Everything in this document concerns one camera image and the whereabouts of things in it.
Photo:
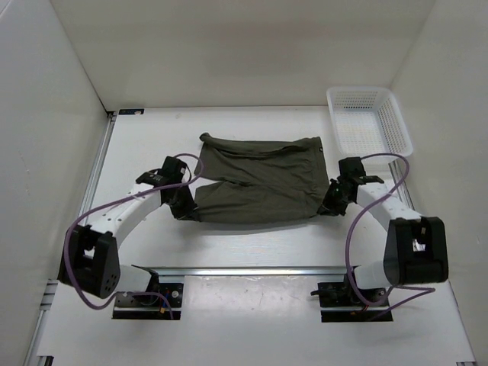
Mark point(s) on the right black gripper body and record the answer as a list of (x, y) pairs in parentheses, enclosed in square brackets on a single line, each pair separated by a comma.
[(335, 200)]

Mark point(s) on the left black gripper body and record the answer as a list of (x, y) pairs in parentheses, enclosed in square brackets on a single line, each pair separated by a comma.
[(182, 203)]

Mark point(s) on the olive green shorts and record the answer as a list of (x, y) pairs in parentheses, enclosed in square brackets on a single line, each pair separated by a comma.
[(260, 182)]

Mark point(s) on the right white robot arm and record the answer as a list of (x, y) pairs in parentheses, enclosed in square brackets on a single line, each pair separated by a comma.
[(416, 248)]

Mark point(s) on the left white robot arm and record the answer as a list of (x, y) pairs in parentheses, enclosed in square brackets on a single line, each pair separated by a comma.
[(90, 261)]

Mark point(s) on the white perforated plastic basket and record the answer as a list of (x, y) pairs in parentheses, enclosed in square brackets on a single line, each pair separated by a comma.
[(367, 122)]

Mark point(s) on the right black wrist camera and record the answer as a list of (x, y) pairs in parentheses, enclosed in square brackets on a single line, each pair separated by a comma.
[(351, 167)]

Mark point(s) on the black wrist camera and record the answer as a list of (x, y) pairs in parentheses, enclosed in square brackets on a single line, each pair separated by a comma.
[(351, 167), (173, 167)]

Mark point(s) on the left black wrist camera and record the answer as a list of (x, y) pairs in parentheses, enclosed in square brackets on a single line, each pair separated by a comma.
[(173, 167)]

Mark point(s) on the aluminium front rail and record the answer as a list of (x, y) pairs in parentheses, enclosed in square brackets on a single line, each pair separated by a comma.
[(249, 271)]

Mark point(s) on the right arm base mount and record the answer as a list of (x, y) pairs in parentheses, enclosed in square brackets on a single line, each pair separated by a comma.
[(340, 304)]

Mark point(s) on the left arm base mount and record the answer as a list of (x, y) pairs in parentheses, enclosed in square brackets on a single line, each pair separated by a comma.
[(164, 304)]

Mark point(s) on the aluminium frame rail left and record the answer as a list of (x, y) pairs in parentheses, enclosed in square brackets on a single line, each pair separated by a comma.
[(32, 357)]

